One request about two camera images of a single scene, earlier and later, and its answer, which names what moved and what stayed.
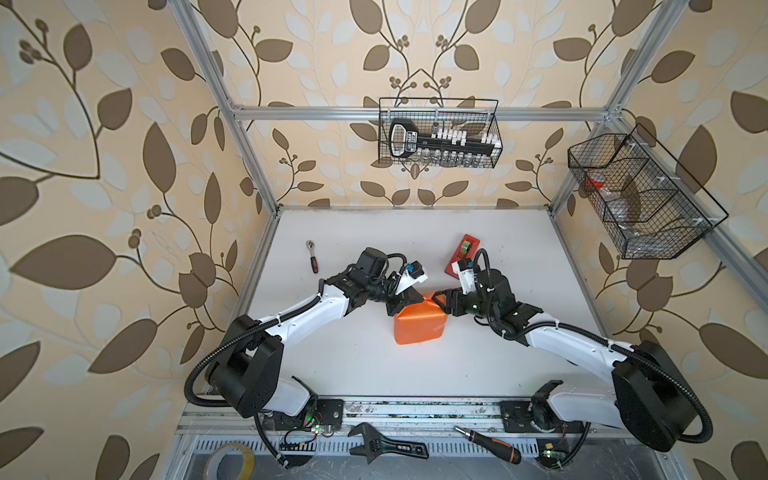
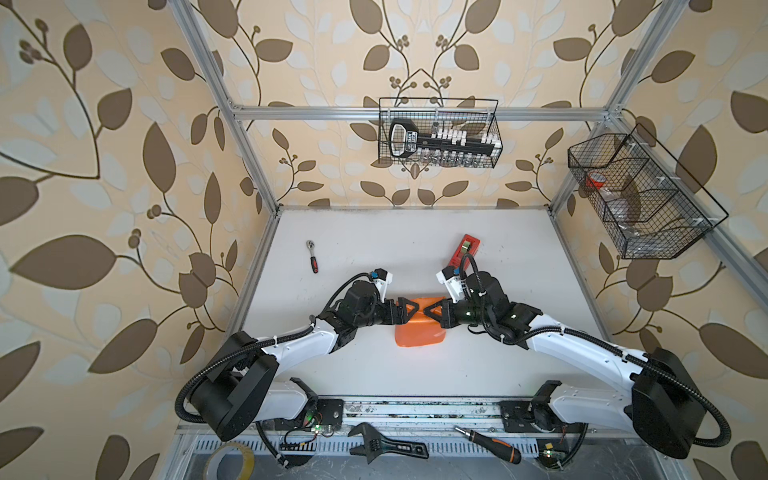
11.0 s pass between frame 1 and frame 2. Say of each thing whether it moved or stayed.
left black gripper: moved
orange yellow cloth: stayed
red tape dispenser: stayed
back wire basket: stayed
